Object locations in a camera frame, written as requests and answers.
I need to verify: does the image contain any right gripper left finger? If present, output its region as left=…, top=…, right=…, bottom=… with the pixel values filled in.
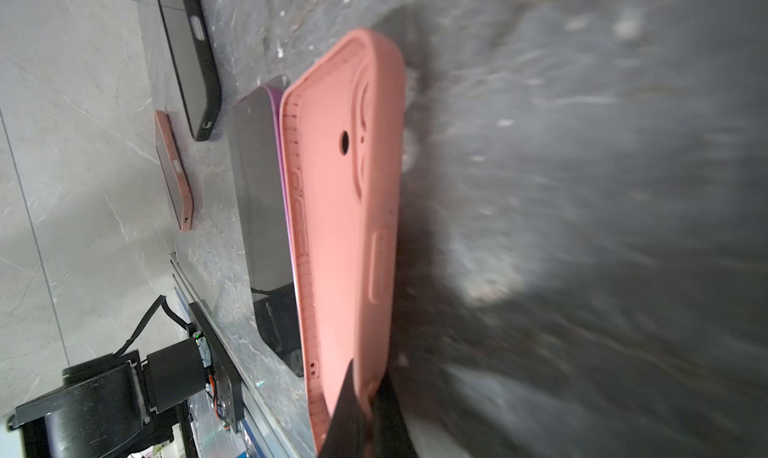
left=318, top=361, right=368, bottom=458

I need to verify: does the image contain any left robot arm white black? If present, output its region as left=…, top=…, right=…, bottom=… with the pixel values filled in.
left=6, top=296, right=245, bottom=457

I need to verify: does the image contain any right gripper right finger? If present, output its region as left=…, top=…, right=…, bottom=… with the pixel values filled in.
left=367, top=371, right=418, bottom=458

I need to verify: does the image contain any small phone pink case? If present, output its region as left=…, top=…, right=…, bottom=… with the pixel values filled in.
left=154, top=110, right=194, bottom=232

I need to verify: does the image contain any black phone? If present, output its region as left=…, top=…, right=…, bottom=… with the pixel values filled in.
left=157, top=0, right=222, bottom=142

